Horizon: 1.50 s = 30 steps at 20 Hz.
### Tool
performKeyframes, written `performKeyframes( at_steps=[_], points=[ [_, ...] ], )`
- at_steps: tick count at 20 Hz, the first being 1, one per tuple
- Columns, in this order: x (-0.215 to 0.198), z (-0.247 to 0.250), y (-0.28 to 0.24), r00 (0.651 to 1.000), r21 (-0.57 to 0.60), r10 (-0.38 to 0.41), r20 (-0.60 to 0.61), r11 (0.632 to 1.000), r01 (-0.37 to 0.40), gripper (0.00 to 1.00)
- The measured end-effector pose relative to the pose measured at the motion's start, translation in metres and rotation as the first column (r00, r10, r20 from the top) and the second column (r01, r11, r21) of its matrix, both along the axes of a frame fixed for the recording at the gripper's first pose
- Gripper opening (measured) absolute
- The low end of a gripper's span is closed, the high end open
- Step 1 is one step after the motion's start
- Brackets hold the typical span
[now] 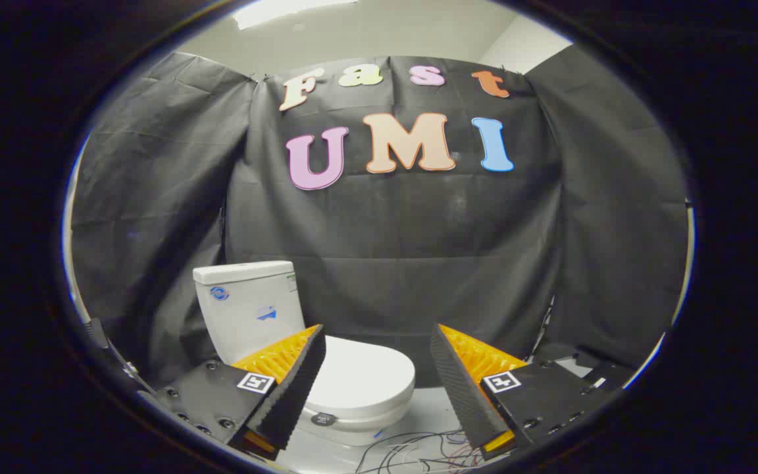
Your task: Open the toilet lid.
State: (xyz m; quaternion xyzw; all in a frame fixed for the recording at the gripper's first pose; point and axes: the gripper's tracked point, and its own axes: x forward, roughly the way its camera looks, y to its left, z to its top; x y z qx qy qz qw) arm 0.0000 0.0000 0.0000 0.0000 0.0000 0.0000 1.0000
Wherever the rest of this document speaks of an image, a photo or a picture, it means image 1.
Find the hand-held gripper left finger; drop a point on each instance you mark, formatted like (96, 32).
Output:
(290, 388)

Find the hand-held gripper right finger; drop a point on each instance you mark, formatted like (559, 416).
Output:
(461, 388)

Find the white toilet lid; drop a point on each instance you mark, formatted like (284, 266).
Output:
(366, 375)

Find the black backdrop cloth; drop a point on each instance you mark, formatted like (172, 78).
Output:
(405, 250)

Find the black box white label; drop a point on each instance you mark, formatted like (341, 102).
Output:
(610, 374)

